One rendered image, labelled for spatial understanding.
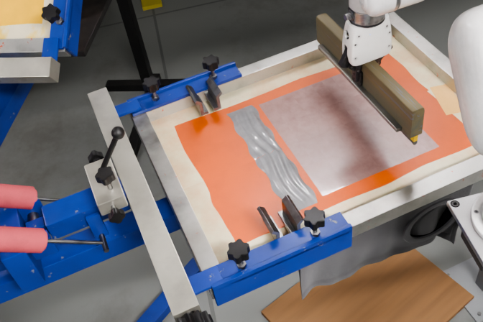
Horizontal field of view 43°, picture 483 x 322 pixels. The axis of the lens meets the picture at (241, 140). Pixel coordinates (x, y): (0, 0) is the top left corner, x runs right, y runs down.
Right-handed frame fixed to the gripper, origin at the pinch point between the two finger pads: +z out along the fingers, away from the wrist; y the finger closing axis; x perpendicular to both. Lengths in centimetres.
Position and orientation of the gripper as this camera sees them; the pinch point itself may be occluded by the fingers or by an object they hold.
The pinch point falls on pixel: (365, 72)
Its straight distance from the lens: 141.2
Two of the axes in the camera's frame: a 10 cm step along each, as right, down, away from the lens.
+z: 1.2, 7.0, 7.1
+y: 9.1, -3.6, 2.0
